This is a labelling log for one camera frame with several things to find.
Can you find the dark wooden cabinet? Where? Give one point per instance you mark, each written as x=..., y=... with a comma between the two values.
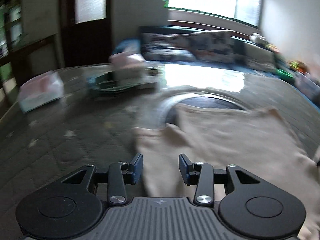
x=29, y=44

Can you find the upright butterfly cushion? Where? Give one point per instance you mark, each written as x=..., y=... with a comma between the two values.
x=212, y=46

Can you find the clear plastic storage box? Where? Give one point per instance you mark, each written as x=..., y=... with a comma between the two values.
x=307, y=86

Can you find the flat butterfly pillow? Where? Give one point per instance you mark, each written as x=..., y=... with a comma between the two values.
x=161, y=47

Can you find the teal black hair brush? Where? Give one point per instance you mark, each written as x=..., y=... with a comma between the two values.
x=106, y=86

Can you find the grey cushion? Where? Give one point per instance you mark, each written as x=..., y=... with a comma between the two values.
x=258, y=58

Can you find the pink tissue box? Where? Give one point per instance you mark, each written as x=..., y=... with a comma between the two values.
x=127, y=68

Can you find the panda plush toy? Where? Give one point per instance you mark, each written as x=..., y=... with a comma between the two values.
x=258, y=39

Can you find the green bowl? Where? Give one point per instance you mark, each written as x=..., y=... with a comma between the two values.
x=285, y=76

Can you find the plastic wrapped tissue pack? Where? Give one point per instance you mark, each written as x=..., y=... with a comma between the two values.
x=40, y=90

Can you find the white power strip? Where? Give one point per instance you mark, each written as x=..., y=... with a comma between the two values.
x=149, y=78

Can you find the grey quilted star table cover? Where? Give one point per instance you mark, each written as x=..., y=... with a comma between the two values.
x=40, y=146

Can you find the small plush toys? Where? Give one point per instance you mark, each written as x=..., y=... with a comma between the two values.
x=298, y=66

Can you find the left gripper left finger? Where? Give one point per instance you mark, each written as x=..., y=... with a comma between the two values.
x=121, y=174

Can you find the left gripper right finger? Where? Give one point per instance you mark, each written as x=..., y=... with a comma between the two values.
x=200, y=174

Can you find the cream garment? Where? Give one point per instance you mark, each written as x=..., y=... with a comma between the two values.
x=260, y=141

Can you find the dark wooden door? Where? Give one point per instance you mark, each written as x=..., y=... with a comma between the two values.
x=86, y=31

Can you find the blue sofa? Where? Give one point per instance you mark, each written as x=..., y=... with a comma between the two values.
x=133, y=45

